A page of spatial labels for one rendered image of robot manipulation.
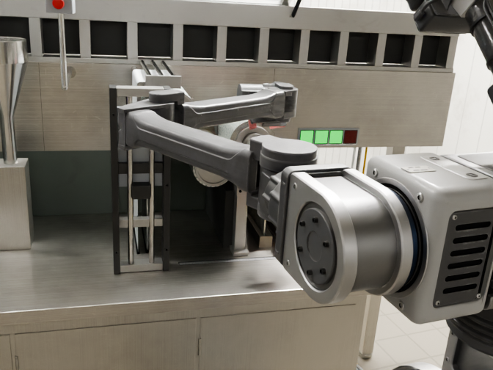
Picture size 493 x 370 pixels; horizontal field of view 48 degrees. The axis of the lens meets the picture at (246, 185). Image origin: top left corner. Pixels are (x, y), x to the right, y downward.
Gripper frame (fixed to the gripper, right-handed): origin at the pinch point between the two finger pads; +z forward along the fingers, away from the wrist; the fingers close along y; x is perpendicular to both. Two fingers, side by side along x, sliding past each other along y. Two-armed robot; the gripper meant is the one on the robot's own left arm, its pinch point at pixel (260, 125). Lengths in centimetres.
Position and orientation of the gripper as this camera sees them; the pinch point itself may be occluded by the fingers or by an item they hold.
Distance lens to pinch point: 156.4
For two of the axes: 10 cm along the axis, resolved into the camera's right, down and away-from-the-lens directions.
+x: -1.3, -9.4, 3.2
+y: 9.7, -0.5, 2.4
